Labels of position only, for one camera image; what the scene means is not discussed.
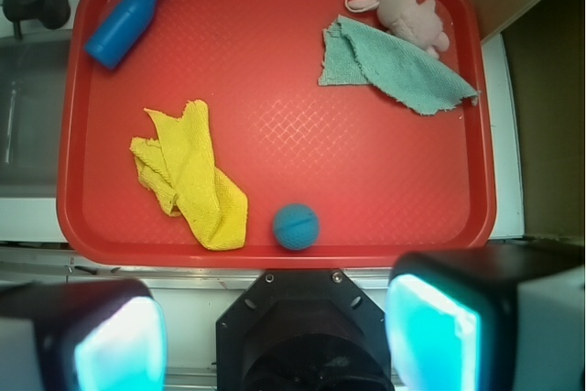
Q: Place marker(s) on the red plastic tray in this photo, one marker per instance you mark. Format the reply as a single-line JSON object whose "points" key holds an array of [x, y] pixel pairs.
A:
{"points": [[382, 179]]}

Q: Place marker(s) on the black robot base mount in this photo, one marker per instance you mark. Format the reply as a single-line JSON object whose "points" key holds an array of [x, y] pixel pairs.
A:
{"points": [[303, 330]]}

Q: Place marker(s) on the blue plastic bottle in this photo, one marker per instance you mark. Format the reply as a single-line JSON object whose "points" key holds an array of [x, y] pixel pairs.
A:
{"points": [[120, 31]]}

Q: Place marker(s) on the steel sink basin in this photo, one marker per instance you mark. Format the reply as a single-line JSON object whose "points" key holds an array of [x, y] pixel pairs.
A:
{"points": [[33, 79]]}

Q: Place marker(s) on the teal green cloth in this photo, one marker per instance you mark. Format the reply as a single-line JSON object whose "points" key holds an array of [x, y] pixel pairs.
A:
{"points": [[358, 54]]}

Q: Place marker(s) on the yellow cloth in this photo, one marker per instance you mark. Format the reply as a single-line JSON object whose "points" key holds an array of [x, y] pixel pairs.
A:
{"points": [[179, 167]]}

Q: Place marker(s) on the brown cardboard box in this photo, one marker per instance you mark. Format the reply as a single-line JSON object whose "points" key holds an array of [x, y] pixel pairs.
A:
{"points": [[535, 57]]}

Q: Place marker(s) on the black faucet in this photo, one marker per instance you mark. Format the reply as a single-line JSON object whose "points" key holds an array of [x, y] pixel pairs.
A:
{"points": [[51, 14]]}

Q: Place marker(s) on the blue textured ball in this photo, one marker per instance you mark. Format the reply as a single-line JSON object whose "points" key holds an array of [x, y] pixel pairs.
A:
{"points": [[296, 227]]}

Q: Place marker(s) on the pink plush bunny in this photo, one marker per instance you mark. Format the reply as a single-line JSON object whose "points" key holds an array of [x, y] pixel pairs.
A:
{"points": [[415, 22]]}

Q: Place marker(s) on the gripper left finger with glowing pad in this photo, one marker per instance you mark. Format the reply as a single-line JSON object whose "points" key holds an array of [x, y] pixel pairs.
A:
{"points": [[99, 335]]}

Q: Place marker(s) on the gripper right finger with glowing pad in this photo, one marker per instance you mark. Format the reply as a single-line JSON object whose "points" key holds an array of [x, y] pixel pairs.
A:
{"points": [[498, 317]]}

